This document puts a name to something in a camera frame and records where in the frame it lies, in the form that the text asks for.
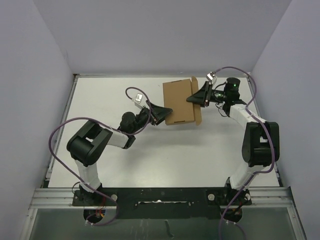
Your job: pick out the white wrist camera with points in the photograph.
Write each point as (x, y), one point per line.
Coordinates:
(212, 78)
(138, 98)

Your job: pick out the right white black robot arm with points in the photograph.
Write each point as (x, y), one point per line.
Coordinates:
(261, 141)

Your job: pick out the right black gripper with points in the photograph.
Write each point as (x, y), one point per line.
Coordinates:
(202, 97)

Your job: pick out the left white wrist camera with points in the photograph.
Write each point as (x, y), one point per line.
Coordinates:
(138, 98)

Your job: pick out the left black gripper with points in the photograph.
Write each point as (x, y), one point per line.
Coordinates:
(158, 113)

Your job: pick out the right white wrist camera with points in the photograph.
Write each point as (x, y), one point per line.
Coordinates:
(212, 78)

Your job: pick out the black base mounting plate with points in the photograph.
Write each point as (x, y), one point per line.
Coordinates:
(162, 203)

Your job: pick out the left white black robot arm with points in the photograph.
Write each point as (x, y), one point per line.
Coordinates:
(90, 141)

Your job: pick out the brown cardboard box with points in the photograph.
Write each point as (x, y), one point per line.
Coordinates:
(175, 94)

